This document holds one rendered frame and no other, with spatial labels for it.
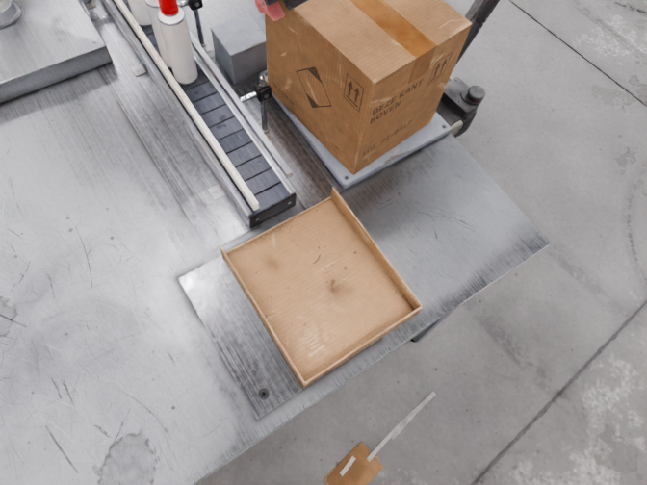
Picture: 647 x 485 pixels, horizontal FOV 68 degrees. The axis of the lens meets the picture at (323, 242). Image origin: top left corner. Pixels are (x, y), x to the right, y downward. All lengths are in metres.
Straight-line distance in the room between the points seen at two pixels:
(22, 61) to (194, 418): 0.85
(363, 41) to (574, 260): 1.53
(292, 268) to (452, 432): 1.03
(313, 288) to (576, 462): 1.29
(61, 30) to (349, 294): 0.89
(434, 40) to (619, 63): 2.17
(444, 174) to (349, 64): 0.37
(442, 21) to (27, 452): 1.00
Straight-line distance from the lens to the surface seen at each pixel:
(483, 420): 1.83
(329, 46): 0.87
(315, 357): 0.88
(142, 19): 1.27
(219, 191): 1.02
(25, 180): 1.15
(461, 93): 2.05
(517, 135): 2.41
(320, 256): 0.94
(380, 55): 0.86
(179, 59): 1.09
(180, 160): 1.08
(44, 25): 1.35
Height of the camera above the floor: 1.69
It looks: 64 degrees down
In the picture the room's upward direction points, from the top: 10 degrees clockwise
